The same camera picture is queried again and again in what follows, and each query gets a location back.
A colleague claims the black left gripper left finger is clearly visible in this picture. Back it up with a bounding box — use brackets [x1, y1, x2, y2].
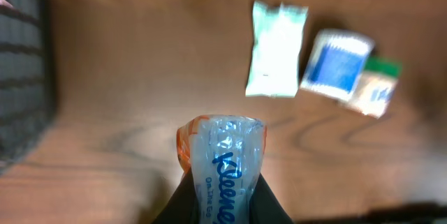
[152, 170, 200, 224]

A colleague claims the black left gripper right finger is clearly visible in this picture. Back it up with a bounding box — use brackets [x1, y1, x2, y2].
[249, 175, 293, 224]

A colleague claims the orange Kleenex tissue pack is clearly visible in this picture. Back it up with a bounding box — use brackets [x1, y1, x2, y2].
[177, 115, 267, 223]

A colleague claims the mint green wipes pack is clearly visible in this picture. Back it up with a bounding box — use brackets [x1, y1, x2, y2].
[245, 1, 308, 98]

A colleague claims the white blue label jar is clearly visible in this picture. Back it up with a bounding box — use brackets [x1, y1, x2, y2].
[300, 29, 375, 102]

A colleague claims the green lid jar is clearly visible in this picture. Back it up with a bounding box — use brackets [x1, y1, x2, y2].
[343, 57, 402, 118]

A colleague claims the grey plastic mesh basket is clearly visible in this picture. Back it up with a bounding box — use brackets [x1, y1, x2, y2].
[1, 0, 57, 172]

